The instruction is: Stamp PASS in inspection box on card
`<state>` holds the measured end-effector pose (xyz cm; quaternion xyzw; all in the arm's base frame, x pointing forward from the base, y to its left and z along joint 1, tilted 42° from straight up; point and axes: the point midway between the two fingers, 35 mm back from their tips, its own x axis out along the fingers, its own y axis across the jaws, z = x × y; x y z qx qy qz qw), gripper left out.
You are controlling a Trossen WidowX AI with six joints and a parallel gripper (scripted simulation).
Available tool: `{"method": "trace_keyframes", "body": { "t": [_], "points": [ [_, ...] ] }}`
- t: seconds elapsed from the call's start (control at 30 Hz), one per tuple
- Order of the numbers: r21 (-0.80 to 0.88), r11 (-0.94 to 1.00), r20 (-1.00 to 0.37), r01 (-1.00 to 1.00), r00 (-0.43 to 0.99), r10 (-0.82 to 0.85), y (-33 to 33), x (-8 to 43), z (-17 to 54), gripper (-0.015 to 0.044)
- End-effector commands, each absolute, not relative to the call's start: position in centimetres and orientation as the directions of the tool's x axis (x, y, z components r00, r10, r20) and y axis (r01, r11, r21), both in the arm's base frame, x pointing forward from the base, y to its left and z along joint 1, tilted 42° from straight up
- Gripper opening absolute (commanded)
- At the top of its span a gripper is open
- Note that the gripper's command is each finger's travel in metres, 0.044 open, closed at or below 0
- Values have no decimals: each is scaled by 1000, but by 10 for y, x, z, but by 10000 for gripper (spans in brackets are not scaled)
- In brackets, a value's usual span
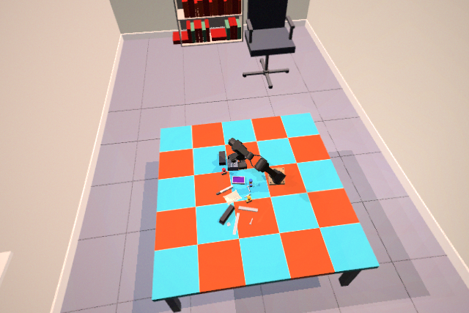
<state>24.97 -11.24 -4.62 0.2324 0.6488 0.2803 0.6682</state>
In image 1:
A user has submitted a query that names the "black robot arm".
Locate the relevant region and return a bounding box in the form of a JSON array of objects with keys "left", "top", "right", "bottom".
[{"left": 228, "top": 138, "right": 286, "bottom": 185}]

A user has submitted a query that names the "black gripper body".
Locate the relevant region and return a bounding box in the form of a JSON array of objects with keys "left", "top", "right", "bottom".
[{"left": 237, "top": 153, "right": 247, "bottom": 170}]

